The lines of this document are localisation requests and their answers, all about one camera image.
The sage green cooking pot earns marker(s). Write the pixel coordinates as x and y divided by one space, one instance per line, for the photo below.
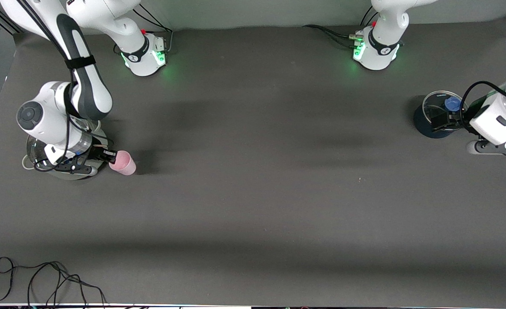
72 177

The glass lid with blue knob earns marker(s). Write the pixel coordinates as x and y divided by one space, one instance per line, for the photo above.
433 103

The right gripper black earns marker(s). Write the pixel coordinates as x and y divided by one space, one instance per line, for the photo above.
94 155

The pink plastic cup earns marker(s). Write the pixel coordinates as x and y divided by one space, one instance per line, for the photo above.
124 164

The dark blue saucepan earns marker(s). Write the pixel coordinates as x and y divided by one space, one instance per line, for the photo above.
424 128

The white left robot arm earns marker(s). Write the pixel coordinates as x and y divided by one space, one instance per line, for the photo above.
381 47

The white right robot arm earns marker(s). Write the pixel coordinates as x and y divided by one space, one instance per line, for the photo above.
42 116

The dark grey table mat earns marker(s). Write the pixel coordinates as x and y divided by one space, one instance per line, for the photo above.
252 206

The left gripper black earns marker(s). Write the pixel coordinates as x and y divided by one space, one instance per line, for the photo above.
464 119

